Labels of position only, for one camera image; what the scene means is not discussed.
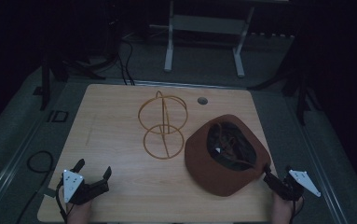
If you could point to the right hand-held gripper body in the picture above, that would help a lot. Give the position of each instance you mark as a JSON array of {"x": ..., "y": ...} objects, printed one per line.
[{"x": 294, "y": 186}]

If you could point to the black tripod stand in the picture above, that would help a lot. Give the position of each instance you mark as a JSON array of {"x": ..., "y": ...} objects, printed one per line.
[
  {"x": 45, "y": 84},
  {"x": 300, "y": 93}
]

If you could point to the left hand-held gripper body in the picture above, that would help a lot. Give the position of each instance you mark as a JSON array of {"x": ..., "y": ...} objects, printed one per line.
[{"x": 72, "y": 186}]

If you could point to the person's right hand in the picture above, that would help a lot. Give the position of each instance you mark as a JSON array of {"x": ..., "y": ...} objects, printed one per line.
[{"x": 283, "y": 211}]

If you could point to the white metal table frame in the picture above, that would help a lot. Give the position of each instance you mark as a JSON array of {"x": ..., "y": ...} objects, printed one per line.
[{"x": 208, "y": 24}]

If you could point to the brown felt hat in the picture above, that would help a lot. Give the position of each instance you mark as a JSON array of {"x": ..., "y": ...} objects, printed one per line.
[{"x": 198, "y": 158}]

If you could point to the person's left hand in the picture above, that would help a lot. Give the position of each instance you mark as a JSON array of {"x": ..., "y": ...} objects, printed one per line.
[{"x": 79, "y": 213}]

